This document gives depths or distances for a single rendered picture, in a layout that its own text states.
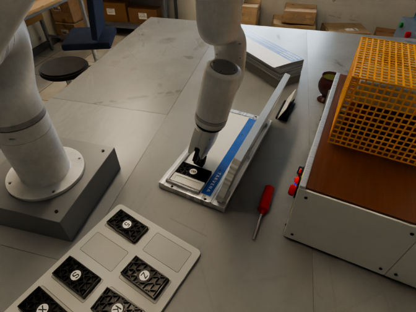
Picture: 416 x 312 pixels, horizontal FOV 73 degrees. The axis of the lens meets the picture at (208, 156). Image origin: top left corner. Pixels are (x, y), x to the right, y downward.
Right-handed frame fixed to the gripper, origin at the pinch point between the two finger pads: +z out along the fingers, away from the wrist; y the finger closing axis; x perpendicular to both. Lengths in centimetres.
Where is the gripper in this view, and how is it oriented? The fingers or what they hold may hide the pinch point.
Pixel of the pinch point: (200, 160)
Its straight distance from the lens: 84.8
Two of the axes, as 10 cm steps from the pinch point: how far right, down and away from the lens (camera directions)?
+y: -4.3, 6.1, -6.6
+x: 8.8, 4.4, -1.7
